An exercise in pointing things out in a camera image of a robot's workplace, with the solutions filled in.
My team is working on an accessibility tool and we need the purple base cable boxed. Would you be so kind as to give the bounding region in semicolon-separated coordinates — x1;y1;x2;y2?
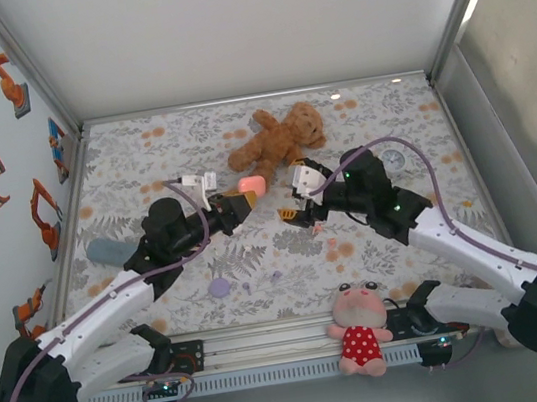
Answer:
417;324;491;375
137;366;201;402

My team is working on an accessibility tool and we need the white slotted cable duct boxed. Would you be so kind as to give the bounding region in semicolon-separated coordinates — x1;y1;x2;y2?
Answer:
72;342;423;402

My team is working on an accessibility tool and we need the small white alarm clock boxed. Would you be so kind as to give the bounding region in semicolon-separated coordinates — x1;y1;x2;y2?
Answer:
379;146;416;183

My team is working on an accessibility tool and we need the pink earbud charging case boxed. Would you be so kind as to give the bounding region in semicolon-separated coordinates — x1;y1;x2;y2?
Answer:
236;174;269;202

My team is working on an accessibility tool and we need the floral table mat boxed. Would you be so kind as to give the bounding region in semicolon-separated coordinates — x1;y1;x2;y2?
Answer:
33;66;508;354

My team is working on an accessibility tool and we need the black circuit board with leds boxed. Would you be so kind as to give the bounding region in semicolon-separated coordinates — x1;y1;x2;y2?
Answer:
146;374;190;401
416;331;468;369

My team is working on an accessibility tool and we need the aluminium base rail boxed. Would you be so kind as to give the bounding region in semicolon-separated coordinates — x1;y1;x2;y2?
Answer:
107;289;477;390

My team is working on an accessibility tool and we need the brown teddy bear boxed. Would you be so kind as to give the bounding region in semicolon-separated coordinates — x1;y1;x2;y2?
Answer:
219;98;335;192

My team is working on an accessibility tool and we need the blue orange machine sticker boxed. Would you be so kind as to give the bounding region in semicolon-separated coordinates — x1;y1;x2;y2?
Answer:
44;114;76;186

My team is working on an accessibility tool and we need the white tissue box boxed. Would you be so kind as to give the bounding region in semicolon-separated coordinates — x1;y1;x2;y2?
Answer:
492;321;514;349

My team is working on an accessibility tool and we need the blue-grey glasses case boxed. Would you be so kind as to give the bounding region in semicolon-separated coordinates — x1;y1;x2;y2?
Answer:
84;232;140;273

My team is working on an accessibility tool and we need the pink plush toy dotted dress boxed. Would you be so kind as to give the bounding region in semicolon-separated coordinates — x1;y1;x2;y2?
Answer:
320;277;400;383

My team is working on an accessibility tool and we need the aluminium frame post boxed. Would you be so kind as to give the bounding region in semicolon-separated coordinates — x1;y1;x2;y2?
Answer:
413;0;536;85
0;0;87;146

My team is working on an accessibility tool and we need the purple earbud charging case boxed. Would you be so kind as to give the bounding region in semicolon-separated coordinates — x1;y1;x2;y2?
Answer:
207;276;233;301

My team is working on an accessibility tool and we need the aluminium frame back bar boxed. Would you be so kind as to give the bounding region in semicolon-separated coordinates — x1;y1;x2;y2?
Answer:
78;67;433;130

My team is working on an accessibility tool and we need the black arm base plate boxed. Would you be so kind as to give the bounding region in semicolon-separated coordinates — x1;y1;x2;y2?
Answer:
166;338;209;378
384;296;471;346

